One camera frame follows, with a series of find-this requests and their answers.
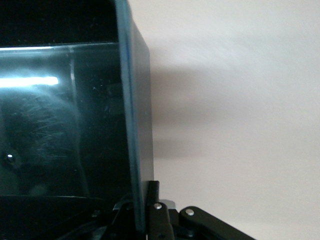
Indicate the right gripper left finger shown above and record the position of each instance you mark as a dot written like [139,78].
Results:
[120,220]

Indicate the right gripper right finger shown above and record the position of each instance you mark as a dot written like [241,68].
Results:
[162,222]

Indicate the black plastic box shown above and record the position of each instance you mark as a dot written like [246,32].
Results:
[75,112]

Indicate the brown table cover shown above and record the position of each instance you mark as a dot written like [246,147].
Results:
[237,100]

